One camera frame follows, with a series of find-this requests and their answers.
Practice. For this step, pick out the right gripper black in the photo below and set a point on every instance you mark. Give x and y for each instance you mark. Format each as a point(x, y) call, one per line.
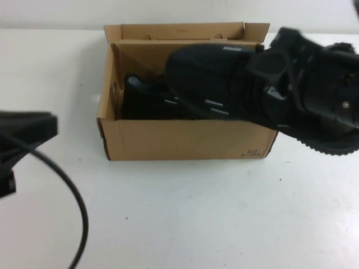
point(294, 50)

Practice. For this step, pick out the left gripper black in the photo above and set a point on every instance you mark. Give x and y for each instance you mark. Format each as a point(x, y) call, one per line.
point(28, 126)

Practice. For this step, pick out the black knit sneaker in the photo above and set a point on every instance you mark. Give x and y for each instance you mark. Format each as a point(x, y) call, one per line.
point(140, 95)
point(202, 73)

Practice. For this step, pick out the brown cardboard shoe box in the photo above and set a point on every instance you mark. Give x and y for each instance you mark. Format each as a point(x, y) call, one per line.
point(168, 140)

